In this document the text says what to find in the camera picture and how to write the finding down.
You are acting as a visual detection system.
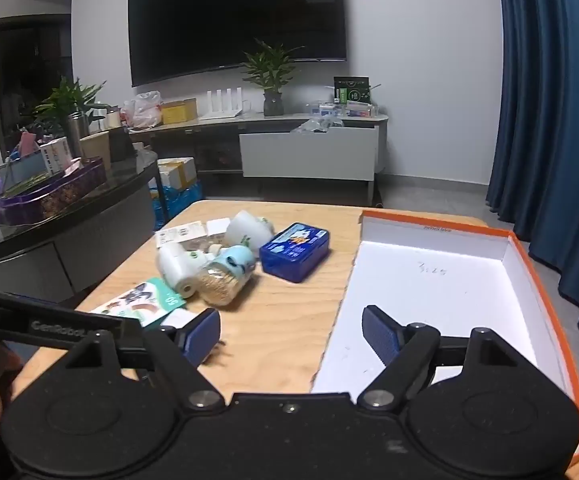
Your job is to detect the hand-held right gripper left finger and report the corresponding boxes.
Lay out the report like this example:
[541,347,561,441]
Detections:
[64,308,225,409]

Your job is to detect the black wall television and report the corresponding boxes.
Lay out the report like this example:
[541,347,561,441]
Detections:
[128,0,347,88]

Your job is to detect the white bottle green logo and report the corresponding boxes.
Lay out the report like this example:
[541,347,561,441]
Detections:
[225,210,275,257]

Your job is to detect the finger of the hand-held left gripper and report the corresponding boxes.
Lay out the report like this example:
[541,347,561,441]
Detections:
[0,282,146,361]

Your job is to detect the pink packet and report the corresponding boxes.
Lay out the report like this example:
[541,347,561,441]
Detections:
[18,131,41,159]

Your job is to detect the grey white television stand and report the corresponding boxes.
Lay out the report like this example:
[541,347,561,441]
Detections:
[129,112,390,198]

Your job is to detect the white yellow cardboard box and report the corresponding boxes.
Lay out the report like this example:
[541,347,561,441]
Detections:
[156,157,198,189]

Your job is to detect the grey blue box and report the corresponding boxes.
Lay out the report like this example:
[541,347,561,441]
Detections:
[3,152,50,190]

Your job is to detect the purple gold patterned tin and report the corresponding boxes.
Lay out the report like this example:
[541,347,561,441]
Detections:
[0,156,108,227]

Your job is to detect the toothpick jar light blue lid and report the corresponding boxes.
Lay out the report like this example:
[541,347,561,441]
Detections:
[196,245,258,308]

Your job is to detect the clear glass bottle white cap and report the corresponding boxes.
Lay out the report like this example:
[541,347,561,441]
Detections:
[183,238,230,262]

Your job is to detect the clear plastic bags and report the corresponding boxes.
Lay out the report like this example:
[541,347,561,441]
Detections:
[291,115,346,135]

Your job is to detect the blue tin box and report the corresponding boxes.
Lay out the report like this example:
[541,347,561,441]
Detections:
[259,222,331,284]

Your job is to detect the white red plastic bag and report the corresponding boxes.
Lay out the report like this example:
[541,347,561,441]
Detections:
[120,91,164,129]

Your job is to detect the orange white cardboard box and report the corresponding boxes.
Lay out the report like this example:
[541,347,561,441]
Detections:
[311,209,579,471]

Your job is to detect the potted plant in dark pot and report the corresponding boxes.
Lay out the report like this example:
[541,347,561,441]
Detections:
[242,39,306,118]

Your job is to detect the blue plastic bag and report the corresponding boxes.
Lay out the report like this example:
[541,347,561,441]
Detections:
[148,182,203,227]

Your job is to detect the white printed carton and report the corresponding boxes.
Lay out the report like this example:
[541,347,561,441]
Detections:
[39,137,71,174]

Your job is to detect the black glass coffee table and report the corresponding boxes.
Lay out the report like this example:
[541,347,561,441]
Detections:
[0,160,164,307]

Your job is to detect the white plastic bag roll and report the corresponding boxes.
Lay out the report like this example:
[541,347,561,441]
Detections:
[156,242,210,299]

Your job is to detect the white router with antennas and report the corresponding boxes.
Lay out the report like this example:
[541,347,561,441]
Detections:
[199,87,246,121]

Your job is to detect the dark wooden doorway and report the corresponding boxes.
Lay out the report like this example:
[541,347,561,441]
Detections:
[0,14,73,161]

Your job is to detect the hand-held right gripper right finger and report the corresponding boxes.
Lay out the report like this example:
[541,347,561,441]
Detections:
[358,305,517,411]

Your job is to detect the green white cartoon card box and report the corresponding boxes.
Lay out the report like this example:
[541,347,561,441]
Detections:
[89,282,202,333]

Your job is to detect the leafy green plant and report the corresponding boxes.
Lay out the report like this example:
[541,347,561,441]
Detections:
[33,76,108,136]

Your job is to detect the white box with printed label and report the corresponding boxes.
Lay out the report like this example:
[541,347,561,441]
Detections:
[154,221,208,251]

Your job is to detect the blue curtain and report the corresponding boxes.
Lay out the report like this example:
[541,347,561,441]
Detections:
[486,0,579,333]

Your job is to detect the stainless steel thermos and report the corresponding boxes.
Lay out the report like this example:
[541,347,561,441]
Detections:
[66,112,91,159]

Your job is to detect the beige paper cup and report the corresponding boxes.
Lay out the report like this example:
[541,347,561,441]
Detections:
[79,131,111,172]

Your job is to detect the dark green box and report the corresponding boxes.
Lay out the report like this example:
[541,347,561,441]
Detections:
[333,76,371,106]

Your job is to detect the black box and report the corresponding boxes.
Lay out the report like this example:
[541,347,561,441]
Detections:
[108,127,133,163]

